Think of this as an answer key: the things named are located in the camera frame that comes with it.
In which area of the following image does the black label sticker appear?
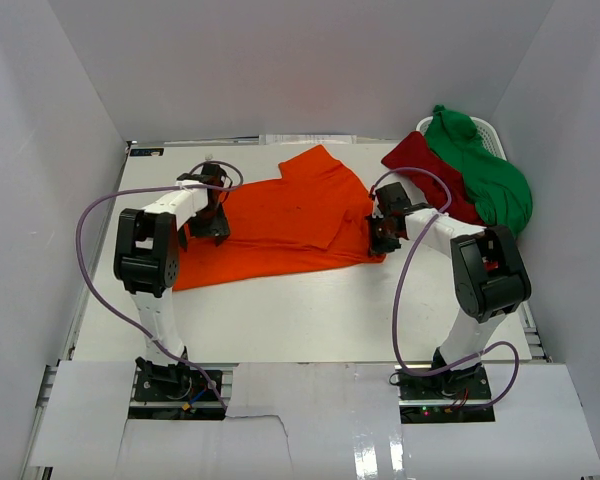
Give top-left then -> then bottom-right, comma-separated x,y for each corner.
129,148 -> 164,157

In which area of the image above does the orange t shirt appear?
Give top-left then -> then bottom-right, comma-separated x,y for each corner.
174,146 -> 385,291

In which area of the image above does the white paper sheet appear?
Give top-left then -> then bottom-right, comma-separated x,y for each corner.
219,132 -> 359,147

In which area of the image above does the white perforated laundry basket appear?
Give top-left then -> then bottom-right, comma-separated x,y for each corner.
415,116 -> 507,161

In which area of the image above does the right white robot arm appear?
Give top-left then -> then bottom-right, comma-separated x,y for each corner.
367,182 -> 532,399

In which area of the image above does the red t shirt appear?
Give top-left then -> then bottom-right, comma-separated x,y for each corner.
381,130 -> 486,226

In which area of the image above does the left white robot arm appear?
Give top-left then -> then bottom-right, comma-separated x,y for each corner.
114,162 -> 232,399

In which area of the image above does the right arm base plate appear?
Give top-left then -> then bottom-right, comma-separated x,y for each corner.
388,367 -> 495,425

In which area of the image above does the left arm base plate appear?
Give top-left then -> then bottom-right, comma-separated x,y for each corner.
128,369 -> 232,421

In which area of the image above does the green t shirt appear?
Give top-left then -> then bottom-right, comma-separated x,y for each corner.
425,104 -> 533,236

